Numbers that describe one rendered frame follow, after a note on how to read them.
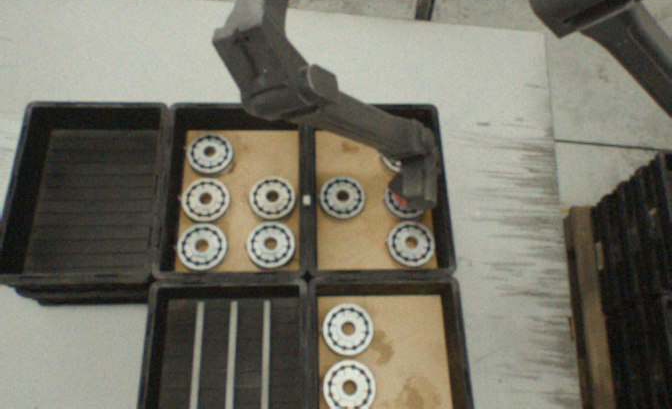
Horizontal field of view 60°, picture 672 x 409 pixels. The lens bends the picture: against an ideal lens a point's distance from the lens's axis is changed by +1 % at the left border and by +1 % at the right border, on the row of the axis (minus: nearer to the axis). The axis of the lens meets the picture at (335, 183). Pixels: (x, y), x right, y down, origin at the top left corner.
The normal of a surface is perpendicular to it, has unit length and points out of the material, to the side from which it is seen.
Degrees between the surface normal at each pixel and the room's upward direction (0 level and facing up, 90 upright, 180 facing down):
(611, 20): 87
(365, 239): 0
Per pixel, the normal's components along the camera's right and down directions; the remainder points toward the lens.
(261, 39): -0.31, 0.62
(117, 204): 0.05, -0.41
